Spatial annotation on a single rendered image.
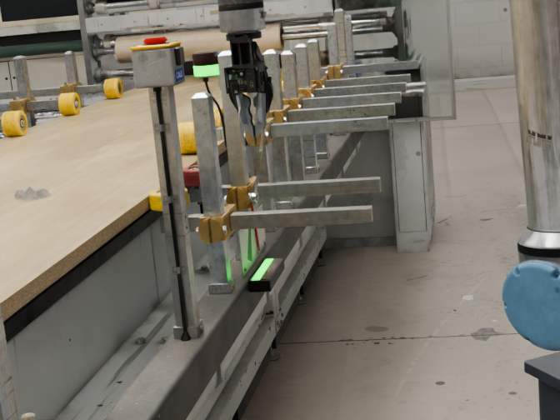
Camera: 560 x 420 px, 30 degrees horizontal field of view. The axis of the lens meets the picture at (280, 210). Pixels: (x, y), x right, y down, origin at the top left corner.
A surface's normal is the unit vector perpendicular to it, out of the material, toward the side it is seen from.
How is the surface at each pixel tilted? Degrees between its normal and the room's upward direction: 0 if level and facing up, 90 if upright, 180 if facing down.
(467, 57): 90
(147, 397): 0
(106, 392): 0
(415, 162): 90
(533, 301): 95
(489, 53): 90
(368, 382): 0
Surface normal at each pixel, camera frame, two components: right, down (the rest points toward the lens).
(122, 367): -0.09, -0.97
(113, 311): 0.98, -0.05
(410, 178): -0.18, 0.23
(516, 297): -0.70, 0.29
